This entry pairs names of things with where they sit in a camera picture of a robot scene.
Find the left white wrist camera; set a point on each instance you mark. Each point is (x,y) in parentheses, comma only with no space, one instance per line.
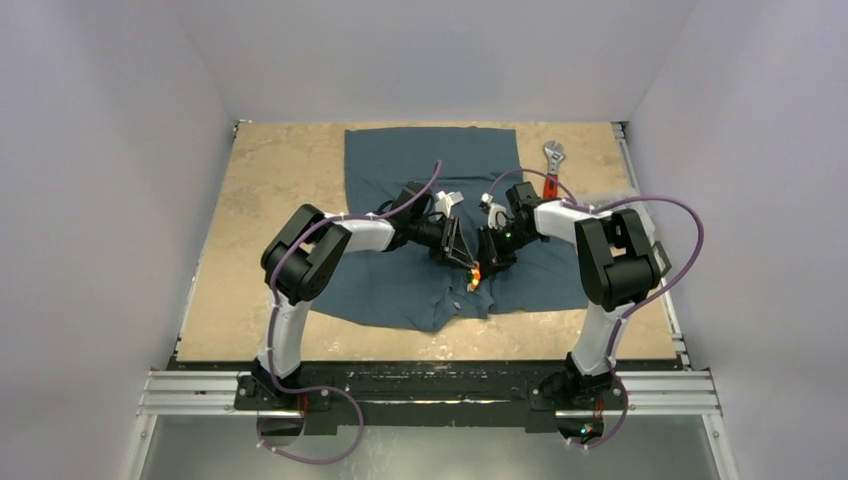
(444,202)

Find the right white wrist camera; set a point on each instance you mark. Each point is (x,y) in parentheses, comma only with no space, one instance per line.
(495,213)

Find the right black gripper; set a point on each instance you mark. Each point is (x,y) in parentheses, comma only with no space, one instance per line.
(493,248)

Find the orange yellow flower brooch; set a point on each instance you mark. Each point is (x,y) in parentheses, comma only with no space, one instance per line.
(474,277)

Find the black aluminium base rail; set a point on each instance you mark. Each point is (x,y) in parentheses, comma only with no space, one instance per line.
(532,395)

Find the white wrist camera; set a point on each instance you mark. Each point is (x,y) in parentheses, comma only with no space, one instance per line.
(495,213)
(444,202)

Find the red handled adjustable wrench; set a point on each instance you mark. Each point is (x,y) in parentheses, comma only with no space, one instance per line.
(554,152)

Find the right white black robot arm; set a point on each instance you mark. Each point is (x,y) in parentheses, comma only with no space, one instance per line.
(617,270)

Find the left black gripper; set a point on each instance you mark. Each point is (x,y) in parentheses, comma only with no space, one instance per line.
(459,254)

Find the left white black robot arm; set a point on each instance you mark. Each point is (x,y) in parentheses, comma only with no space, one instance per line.
(301,260)

